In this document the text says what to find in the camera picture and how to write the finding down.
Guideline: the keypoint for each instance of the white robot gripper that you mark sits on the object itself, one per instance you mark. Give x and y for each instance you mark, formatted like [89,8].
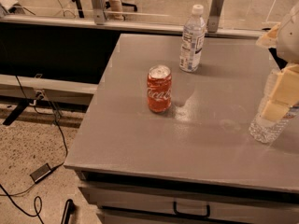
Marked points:
[290,36]

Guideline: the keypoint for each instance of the clear plastic bottle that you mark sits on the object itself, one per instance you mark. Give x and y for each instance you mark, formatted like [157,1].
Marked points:
[266,131]

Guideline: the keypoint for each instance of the clear water bottle white cap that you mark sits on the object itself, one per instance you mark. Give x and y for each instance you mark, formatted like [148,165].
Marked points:
[193,36]

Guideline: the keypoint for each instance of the red Coca-Cola can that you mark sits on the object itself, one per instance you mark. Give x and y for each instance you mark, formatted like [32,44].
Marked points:
[159,85]

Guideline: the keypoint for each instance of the black office chair base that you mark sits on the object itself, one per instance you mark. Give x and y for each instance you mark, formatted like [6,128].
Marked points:
[124,4]

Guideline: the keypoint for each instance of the grey drawer cabinet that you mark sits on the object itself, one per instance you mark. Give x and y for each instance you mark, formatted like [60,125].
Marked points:
[127,199]

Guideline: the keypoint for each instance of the black tripod leg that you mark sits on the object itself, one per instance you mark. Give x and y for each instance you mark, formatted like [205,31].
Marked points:
[79,7]

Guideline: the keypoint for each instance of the black object on floor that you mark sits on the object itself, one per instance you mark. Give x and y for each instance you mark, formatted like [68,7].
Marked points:
[69,209]

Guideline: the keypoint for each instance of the black power adapter brick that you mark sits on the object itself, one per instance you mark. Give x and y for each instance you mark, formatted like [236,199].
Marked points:
[40,173]

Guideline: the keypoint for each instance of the grey metal bracket right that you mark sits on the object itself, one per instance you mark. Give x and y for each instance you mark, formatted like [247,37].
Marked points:
[214,16]

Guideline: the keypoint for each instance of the grey metal bracket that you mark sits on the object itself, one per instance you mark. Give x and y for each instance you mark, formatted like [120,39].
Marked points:
[98,11]
[214,16]

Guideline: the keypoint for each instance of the black drawer handle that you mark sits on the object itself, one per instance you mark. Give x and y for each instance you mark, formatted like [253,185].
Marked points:
[203,213]

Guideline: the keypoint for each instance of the grey metal bracket left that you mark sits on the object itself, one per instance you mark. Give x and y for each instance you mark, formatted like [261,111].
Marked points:
[98,11]

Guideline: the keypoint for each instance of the long grey bench rail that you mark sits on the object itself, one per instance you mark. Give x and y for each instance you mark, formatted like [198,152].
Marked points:
[55,90]

